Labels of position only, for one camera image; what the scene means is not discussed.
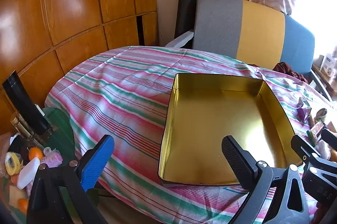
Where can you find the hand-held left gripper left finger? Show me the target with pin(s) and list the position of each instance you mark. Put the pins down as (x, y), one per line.
(97, 160)

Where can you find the golden tin box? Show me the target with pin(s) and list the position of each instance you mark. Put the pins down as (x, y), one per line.
(216, 121)

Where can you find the wooden side table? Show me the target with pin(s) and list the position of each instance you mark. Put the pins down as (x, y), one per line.
(325, 81)

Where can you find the purple snack packet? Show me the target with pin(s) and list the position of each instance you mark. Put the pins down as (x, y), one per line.
(302, 110)

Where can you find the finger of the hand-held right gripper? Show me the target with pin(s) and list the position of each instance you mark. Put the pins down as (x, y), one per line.
(330, 137)
(300, 143)

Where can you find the gold capped bottle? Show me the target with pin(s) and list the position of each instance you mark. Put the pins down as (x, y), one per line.
(21, 125)

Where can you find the white carton box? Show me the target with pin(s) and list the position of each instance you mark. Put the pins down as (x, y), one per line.
(329, 64)

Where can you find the white soap box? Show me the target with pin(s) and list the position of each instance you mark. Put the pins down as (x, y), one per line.
(27, 174)

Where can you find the green glass side table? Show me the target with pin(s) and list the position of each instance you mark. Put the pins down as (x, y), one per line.
(59, 129)

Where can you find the striped tablecloth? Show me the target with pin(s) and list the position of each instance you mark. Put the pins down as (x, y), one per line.
(118, 97)

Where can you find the grey yellow blue chair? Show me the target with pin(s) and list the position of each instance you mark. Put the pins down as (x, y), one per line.
(260, 29)

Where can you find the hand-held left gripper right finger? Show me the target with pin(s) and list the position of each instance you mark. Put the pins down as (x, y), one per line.
(237, 160)

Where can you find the pink plastic packet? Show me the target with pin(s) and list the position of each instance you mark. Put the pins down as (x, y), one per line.
(52, 159)

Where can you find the wooden wardrobe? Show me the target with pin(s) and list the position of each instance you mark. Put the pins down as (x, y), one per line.
(73, 2)

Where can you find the green yellow snack packet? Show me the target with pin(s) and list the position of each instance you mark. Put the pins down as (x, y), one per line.
(315, 130)

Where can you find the black bottle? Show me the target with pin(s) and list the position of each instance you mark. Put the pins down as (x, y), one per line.
(23, 102)

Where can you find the orange fruit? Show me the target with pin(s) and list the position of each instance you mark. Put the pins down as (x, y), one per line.
(35, 153)
(23, 205)

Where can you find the black rolled mat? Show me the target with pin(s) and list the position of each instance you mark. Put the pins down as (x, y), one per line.
(185, 10)

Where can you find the dark red cloth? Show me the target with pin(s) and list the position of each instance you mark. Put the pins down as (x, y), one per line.
(284, 67)

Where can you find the yellow tape roll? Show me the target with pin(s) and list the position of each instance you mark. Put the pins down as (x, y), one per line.
(13, 162)

